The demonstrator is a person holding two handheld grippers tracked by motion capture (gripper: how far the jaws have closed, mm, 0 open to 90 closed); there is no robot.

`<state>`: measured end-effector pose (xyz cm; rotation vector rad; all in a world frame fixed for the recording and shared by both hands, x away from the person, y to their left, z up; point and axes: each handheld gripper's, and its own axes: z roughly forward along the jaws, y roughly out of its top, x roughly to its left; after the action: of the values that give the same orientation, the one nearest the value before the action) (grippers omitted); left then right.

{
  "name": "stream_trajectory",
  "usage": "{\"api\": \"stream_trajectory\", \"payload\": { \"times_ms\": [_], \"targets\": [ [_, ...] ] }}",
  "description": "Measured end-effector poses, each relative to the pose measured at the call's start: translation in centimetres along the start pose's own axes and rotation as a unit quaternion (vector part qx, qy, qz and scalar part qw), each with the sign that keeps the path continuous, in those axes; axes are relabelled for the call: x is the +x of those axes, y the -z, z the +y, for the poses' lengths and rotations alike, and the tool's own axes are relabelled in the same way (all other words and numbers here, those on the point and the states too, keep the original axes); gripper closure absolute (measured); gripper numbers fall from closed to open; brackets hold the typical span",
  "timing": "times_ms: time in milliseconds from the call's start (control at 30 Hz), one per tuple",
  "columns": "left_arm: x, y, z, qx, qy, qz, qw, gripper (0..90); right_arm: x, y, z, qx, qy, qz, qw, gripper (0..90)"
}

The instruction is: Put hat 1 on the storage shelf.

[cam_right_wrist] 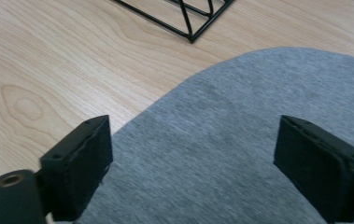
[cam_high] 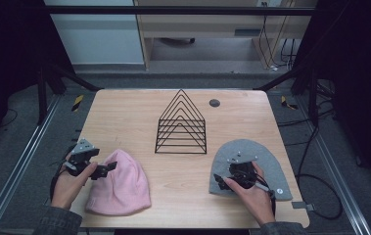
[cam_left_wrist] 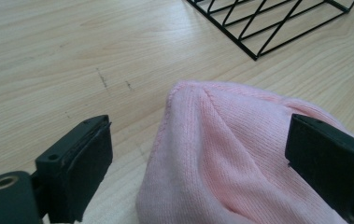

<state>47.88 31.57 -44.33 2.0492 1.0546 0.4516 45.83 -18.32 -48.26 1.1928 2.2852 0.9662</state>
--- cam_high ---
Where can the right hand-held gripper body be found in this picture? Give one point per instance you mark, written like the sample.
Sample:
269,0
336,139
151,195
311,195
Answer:
243,169

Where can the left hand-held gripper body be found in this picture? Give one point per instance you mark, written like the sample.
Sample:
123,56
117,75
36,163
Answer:
82,153

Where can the pink beanie hat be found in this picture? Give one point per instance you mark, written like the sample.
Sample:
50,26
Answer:
121,186

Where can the grey beanie hat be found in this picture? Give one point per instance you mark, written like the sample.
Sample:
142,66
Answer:
271,163

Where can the person's left hand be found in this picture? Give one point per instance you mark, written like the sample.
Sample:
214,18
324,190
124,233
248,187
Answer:
69,187

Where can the person's right hand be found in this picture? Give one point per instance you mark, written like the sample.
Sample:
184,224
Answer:
255,199

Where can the yellow black striped tape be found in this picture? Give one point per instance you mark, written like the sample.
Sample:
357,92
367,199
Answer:
287,103
77,103

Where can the grey round table grommet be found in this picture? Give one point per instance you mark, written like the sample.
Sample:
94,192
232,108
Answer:
214,103

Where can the white cabinet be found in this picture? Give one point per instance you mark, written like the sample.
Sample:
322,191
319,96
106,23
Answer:
98,39

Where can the light wooden desk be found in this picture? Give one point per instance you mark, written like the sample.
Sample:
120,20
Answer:
206,26

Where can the aluminium floor rail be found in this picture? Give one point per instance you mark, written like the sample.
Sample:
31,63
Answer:
20,163
333,163

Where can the grey table bracket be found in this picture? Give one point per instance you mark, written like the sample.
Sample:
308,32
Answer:
302,205

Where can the black frame stand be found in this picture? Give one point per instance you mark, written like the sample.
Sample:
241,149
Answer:
42,94
313,94

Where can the black horizontal frame bar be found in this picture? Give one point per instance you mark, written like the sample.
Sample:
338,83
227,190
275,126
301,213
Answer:
179,10

